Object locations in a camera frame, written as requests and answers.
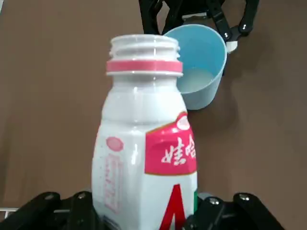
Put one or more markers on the blue ceramic cup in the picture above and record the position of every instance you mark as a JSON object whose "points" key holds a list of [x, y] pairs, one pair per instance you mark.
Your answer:
{"points": [[204, 60]]}

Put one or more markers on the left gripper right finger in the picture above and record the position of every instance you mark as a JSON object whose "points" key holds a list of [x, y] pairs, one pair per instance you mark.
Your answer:
{"points": [[227, 215]]}

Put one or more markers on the white red-labelled juice bottle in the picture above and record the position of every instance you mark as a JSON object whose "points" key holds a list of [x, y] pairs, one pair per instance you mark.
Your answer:
{"points": [[134, 119]]}

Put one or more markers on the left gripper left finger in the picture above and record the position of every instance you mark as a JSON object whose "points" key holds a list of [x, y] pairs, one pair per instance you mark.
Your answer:
{"points": [[48, 213]]}

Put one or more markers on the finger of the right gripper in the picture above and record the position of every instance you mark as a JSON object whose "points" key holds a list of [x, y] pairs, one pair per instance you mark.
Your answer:
{"points": [[148, 16], [218, 16]]}

